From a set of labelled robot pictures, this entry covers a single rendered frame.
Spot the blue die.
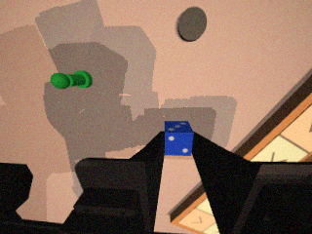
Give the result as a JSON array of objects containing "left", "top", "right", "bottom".
[{"left": 165, "top": 121, "right": 194, "bottom": 156}]

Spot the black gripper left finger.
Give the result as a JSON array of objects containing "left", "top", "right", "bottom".
[{"left": 74, "top": 132, "right": 165, "bottom": 232}]

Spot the square board track with arrow tiles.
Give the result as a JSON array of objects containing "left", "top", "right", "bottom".
[{"left": 170, "top": 75, "right": 312, "bottom": 234}]

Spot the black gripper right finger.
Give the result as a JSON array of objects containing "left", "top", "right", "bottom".
[{"left": 192, "top": 132, "right": 312, "bottom": 234}]

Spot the green pawn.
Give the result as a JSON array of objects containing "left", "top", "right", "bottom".
[{"left": 50, "top": 71, "right": 93, "bottom": 89}]

